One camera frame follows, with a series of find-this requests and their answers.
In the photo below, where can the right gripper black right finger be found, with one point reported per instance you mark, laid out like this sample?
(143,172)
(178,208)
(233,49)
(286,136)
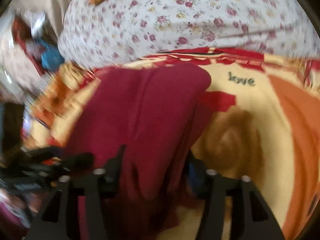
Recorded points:
(251,217)

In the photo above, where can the clutter pile beside bed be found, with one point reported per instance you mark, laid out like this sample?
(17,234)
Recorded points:
(20,51)

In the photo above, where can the white floral bedsheet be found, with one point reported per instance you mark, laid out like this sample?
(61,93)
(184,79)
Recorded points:
(120,31)

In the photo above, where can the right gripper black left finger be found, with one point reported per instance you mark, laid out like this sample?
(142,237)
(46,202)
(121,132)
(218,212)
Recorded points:
(59,217)

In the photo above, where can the person's left hand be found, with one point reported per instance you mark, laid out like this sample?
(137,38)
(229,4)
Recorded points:
(33,201)

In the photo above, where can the maroon garment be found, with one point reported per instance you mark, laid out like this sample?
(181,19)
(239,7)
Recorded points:
(155,113)

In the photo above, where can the blue item beside bed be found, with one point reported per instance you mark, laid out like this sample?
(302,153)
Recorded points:
(51,58)

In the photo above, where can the orange patterned love blanket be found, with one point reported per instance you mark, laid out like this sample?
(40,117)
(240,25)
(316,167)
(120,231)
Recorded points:
(280,95)

